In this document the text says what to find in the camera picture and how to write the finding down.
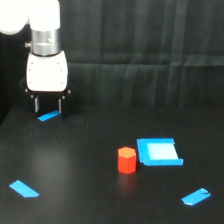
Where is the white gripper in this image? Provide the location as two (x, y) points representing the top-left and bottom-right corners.
(19, 51), (77, 118)

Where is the red hexagonal block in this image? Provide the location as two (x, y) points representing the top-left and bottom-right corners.
(118, 147), (137, 174)

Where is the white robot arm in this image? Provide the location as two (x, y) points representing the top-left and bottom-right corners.
(0, 0), (75, 114)

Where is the blue tape strip far left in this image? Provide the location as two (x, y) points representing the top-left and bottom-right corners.
(37, 110), (61, 122)

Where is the blue tape strip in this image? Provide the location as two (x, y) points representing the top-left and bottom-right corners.
(181, 188), (211, 206)
(37, 110), (61, 122)
(9, 180), (39, 198)

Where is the black backdrop curtain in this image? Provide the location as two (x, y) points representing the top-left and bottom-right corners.
(0, 0), (224, 125)

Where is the blue tape strip near left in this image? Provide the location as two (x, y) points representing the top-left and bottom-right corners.
(9, 180), (39, 198)

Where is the blue tape square marker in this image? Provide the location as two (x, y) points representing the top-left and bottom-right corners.
(137, 138), (184, 166)

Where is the blue tape strip near right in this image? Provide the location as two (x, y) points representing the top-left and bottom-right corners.
(181, 188), (211, 206)

